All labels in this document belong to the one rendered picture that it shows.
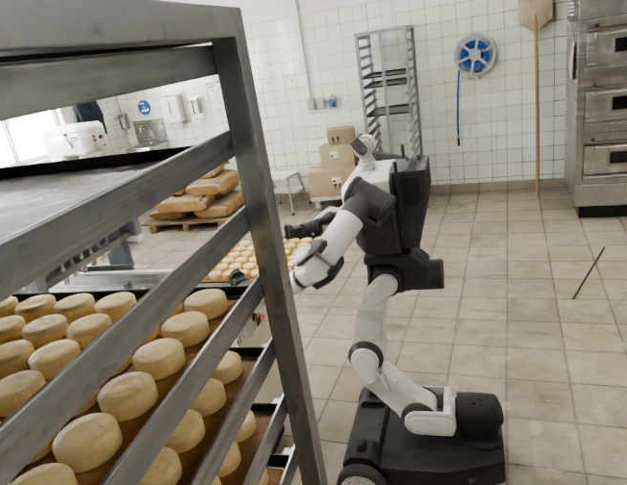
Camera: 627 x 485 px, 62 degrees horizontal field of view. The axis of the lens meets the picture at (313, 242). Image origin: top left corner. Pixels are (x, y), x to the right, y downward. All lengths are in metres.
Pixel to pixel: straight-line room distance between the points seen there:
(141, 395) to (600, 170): 4.73
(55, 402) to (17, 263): 0.09
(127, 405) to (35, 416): 0.15
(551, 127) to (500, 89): 0.64
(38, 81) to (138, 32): 0.09
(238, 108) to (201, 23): 0.12
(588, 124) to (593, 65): 0.45
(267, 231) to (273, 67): 5.78
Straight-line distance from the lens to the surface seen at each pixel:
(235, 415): 0.59
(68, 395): 0.37
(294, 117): 6.35
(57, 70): 0.39
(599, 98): 4.90
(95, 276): 2.77
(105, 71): 0.43
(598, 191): 5.10
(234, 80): 0.59
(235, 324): 0.58
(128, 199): 0.42
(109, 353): 0.40
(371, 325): 2.09
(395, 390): 2.25
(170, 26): 0.46
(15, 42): 0.32
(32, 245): 0.35
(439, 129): 5.97
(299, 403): 0.74
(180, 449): 0.59
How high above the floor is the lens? 1.77
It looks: 20 degrees down
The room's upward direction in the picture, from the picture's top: 9 degrees counter-clockwise
